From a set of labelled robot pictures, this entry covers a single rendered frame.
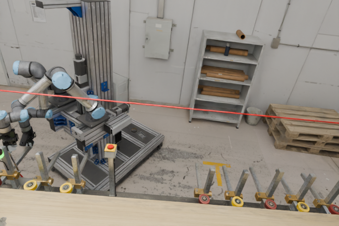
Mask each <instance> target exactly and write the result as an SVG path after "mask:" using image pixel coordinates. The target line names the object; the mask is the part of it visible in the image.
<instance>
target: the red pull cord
mask: <svg viewBox="0 0 339 226"><path fill-rule="evenodd" d="M0 91H4V92H15V93H26V94H36V95H46V96H57V97H67V98H77V99H88V100H99V101H109V102H119V103H130V104H140V105H150V106H161V107H172V108H182V109H192V110H203V111H213V112H224V113H230V114H241V115H251V116H261V117H272V118H282V119H292V120H303V121H314V122H324V123H334V124H339V123H338V122H328V121H317V120H307V119H297V118H286V117H276V116H265V115H255V114H244V113H238V112H228V111H217V110H207V109H196V108H186V107H176V106H165V105H155V104H144V103H134V102H124V101H113V100H103V99H93V98H82V97H71V96H61V95H51V94H40V93H30V92H20V91H9V90H0Z"/></svg>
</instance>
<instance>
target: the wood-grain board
mask: <svg viewBox="0 0 339 226"><path fill-rule="evenodd" d="M1 217H7V219H6V223H7V224H6V225H5V226H339V215H338V214H325V213H312V212H299V211H286V210H274V209H261V208H249V207H235V206H223V205H210V204H197V203H185V202H172V201H159V200H146V199H134V198H121V197H108V196H95V195H83V194H70V193H57V192H45V191H32V190H19V189H6V188H0V219H1Z"/></svg>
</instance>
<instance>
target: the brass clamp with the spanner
mask: <svg viewBox="0 0 339 226"><path fill-rule="evenodd" d="M2 171H3V172H2V173H0V178H1V177H2V176H6V177H7V180H15V179H18V178H19V177H20V173H19V172H17V171H15V172H14V173H13V174H12V175H8V174H7V172H6V170H4V169H2Z"/></svg>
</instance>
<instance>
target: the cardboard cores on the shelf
mask: <svg viewBox="0 0 339 226"><path fill-rule="evenodd" d="M206 49H209V50H210V51H211V52H219V53H224V52H225V47H221V46H213V45H206ZM229 54H235V55H242V56H247V55H248V50H246V49H237V48H230V51H229ZM201 74H206V77H213V78H220V79H227V80H234V81H241V82H244V81H245V80H247V79H248V75H245V72H244V71H243V70H235V69H228V68H221V67H213V66H206V65H203V67H201ZM198 88H200V89H203V90H201V94H203V95H212V96H220V97H229V98H238V99H239V97H240V95H239V92H240V91H239V90H234V89H227V88H220V87H213V86H206V85H198Z"/></svg>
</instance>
